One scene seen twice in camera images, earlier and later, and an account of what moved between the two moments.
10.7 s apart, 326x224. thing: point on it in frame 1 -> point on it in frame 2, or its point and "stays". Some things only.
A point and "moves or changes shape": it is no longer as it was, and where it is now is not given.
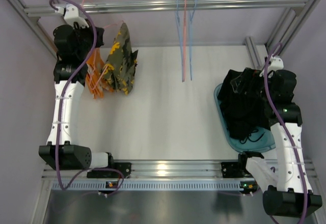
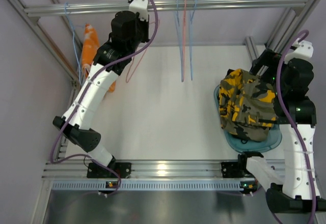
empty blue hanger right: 190,26 stays
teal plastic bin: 257,140 stays
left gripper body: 94,38 -> 143,30
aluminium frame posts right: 292,23 stays
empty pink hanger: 184,38 stays
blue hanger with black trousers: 179,24 stays
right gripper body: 251,77 -> 261,62
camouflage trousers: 119,68 moves or changes shape
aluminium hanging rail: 49,11 stays
